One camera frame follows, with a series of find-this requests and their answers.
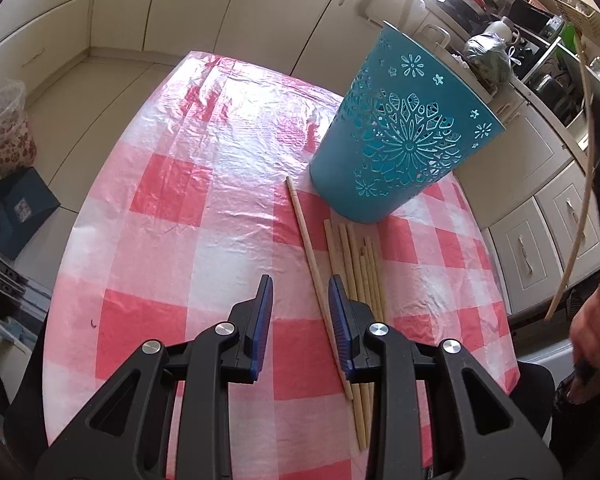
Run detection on blue perforated plastic bin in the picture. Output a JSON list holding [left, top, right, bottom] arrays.
[[309, 24, 505, 223]]

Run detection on white thermos jug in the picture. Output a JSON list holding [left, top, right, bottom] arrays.
[[484, 16, 520, 46]]

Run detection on tied plastic bag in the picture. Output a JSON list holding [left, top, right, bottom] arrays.
[[463, 32, 512, 87]]

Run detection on white shelf rack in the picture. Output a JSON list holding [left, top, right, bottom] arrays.
[[520, 0, 600, 151]]

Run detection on small clear waste bin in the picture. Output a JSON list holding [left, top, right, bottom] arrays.
[[0, 78, 36, 177]]

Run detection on person's right hand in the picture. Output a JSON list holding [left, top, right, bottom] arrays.
[[568, 284, 600, 404]]

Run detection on lower kitchen cabinets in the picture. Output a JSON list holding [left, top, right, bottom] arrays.
[[0, 0, 600, 312]]

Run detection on red checkered tablecloth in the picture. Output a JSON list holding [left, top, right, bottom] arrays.
[[42, 49, 522, 480]]

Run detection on wooden chopstick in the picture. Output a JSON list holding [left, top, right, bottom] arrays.
[[544, 29, 596, 322], [322, 218, 368, 453], [338, 223, 372, 451], [285, 177, 353, 401], [364, 236, 386, 323], [360, 246, 380, 321], [347, 223, 373, 443]]

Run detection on dark blue box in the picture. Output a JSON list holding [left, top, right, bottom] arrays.
[[0, 167, 60, 260]]

